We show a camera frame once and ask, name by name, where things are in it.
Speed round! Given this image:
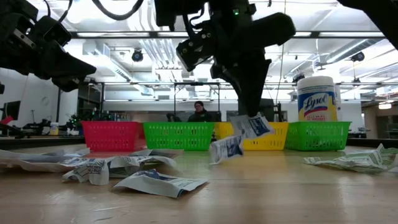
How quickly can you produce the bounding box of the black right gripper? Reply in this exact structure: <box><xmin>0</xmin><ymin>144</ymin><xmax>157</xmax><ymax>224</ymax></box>
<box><xmin>154</xmin><ymin>0</ymin><xmax>296</xmax><ymax>118</ymax></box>

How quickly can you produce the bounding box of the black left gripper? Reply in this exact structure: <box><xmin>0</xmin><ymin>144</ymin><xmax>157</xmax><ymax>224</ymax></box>
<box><xmin>6</xmin><ymin>18</ymin><xmax>97</xmax><ymax>93</ymax></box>

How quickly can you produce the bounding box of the alcohol antiseptic pad packet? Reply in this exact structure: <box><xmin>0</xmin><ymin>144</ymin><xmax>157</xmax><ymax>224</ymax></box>
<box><xmin>133</xmin><ymin>148</ymin><xmax>185</xmax><ymax>159</ymax></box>
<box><xmin>108</xmin><ymin>155</ymin><xmax>177</xmax><ymax>179</ymax></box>
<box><xmin>210</xmin><ymin>135</ymin><xmax>245</xmax><ymax>165</ymax></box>
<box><xmin>62</xmin><ymin>158</ymin><xmax>110</xmax><ymax>187</ymax></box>
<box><xmin>229</xmin><ymin>113</ymin><xmax>276</xmax><ymax>140</ymax></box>
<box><xmin>113</xmin><ymin>169</ymin><xmax>208</xmax><ymax>198</ymax></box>

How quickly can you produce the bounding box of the black computer monitor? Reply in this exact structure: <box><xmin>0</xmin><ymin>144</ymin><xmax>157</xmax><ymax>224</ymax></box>
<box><xmin>237</xmin><ymin>98</ymin><xmax>276</xmax><ymax>123</ymax></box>

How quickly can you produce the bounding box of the dark background cabinet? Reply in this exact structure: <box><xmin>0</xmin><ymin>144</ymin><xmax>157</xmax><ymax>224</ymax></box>
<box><xmin>75</xmin><ymin>83</ymin><xmax>105</xmax><ymax>124</ymax></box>

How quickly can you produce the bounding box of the person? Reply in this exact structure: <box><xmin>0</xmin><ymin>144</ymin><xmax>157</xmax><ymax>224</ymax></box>
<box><xmin>187</xmin><ymin>100</ymin><xmax>215</xmax><ymax>123</ymax></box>

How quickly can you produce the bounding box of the black overhead light bar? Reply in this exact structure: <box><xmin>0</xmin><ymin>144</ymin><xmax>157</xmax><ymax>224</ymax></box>
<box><xmin>70</xmin><ymin>30</ymin><xmax>386</xmax><ymax>40</ymax></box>

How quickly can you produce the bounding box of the black ceiling spotlight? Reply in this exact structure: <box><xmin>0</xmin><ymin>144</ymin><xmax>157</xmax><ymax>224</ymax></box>
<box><xmin>131</xmin><ymin>49</ymin><xmax>144</xmax><ymax>63</ymax></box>
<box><xmin>350</xmin><ymin>51</ymin><xmax>366</xmax><ymax>63</ymax></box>

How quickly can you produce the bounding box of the dark background monitor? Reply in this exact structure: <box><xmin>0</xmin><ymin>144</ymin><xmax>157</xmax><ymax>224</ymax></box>
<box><xmin>0</xmin><ymin>100</ymin><xmax>22</xmax><ymax>123</ymax></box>

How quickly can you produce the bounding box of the yellow plastic basket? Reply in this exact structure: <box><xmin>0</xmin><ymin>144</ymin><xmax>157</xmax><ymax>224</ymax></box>
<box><xmin>213</xmin><ymin>121</ymin><xmax>290</xmax><ymax>152</ymax></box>

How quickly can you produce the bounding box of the Lysol wipes canister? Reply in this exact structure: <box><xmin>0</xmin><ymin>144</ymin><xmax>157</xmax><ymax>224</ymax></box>
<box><xmin>297</xmin><ymin>75</ymin><xmax>339</xmax><ymax>123</ymax></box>

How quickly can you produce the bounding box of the red plastic basket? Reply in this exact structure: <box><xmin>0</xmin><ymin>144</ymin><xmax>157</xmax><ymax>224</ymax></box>
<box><xmin>81</xmin><ymin>121</ymin><xmax>146</xmax><ymax>152</ymax></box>

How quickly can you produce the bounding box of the green plastic basket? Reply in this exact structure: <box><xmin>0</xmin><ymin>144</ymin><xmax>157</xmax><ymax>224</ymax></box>
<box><xmin>284</xmin><ymin>121</ymin><xmax>352</xmax><ymax>152</ymax></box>
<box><xmin>142</xmin><ymin>121</ymin><xmax>216</xmax><ymax>152</ymax></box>

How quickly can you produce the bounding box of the green printed ointment packet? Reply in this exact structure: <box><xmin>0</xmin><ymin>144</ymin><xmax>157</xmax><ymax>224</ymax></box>
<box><xmin>374</xmin><ymin>143</ymin><xmax>398</xmax><ymax>169</ymax></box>
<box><xmin>303</xmin><ymin>154</ymin><xmax>388</xmax><ymax>175</ymax></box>

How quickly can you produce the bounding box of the silver ceiling air duct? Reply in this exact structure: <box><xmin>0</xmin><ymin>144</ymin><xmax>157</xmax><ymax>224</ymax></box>
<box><xmin>186</xmin><ymin>63</ymin><xmax>218</xmax><ymax>98</ymax></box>

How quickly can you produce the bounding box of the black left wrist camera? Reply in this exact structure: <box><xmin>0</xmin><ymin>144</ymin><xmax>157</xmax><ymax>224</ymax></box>
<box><xmin>29</xmin><ymin>14</ymin><xmax>73</xmax><ymax>47</ymax></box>

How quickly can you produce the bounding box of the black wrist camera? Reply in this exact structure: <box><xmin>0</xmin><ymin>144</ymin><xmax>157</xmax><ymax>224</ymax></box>
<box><xmin>176</xmin><ymin>29</ymin><xmax>216</xmax><ymax>72</ymax></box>
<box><xmin>29</xmin><ymin>14</ymin><xmax>73</xmax><ymax>47</ymax></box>

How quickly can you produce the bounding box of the thin hanging cable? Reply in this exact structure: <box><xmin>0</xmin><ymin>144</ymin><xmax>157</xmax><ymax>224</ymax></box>
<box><xmin>274</xmin><ymin>43</ymin><xmax>285</xmax><ymax>105</ymax></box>

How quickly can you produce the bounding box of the black background workstation frame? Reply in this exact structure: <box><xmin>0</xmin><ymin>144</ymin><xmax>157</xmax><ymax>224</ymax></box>
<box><xmin>53</xmin><ymin>80</ymin><xmax>398</xmax><ymax>124</ymax></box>

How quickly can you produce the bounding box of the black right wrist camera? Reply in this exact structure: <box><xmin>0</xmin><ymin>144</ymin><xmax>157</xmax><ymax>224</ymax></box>
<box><xmin>176</xmin><ymin>29</ymin><xmax>216</xmax><ymax>72</ymax></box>

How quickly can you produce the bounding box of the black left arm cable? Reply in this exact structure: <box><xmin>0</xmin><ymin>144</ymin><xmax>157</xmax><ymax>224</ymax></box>
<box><xmin>42</xmin><ymin>0</ymin><xmax>74</xmax><ymax>22</ymax></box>

